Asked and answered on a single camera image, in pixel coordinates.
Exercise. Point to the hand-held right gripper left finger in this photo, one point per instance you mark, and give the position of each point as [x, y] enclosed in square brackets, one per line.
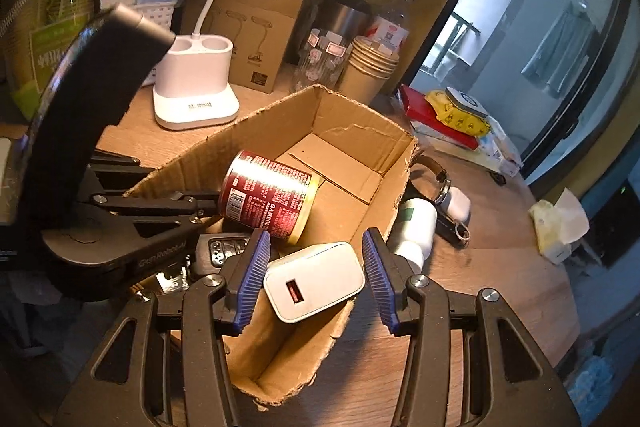
[252, 277]

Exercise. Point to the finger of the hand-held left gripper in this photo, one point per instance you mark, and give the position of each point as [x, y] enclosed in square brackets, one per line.
[200, 203]
[115, 166]

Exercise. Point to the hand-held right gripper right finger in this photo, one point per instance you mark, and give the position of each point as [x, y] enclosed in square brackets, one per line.
[377, 277]

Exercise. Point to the black car key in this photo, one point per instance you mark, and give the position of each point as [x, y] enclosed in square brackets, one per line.
[215, 252]

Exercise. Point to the white charger plug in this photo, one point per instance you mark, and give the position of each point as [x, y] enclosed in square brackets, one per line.
[320, 277]

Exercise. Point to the white plastic bottle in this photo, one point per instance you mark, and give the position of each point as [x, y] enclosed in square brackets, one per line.
[415, 227]

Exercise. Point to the red tin can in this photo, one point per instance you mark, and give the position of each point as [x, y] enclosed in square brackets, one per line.
[265, 197]

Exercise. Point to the cardboard box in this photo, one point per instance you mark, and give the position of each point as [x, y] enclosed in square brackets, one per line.
[345, 147]

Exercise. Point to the white desk lamp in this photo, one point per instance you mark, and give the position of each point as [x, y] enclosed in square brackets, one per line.
[195, 97]

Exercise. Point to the white earbuds case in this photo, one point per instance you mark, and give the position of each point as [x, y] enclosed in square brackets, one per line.
[456, 204]

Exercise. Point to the white plastic basket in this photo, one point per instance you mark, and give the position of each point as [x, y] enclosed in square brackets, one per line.
[160, 14]

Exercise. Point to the stack of papers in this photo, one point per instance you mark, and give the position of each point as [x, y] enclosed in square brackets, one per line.
[500, 152]

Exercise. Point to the yellow wipes packet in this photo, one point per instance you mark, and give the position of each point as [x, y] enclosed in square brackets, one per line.
[455, 119]

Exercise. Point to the patterned glass jar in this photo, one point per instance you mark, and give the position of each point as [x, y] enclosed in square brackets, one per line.
[315, 62]

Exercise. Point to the tissue pack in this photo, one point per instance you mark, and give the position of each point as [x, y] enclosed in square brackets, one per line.
[555, 227]

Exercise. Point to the brown lamp carton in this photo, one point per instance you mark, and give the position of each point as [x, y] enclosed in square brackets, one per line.
[270, 32]

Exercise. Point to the white flat device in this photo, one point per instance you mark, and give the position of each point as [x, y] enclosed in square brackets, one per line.
[467, 102]

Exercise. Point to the stack of brown paper cups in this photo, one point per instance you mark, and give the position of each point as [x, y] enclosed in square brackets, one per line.
[362, 79]

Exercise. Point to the steel thermos flask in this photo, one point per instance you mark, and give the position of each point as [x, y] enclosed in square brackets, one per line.
[345, 14]

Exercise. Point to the clear water bottle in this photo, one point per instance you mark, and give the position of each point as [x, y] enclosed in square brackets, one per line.
[395, 17]

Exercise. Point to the hanging pale garment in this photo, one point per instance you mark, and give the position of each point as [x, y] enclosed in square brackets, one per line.
[560, 52]

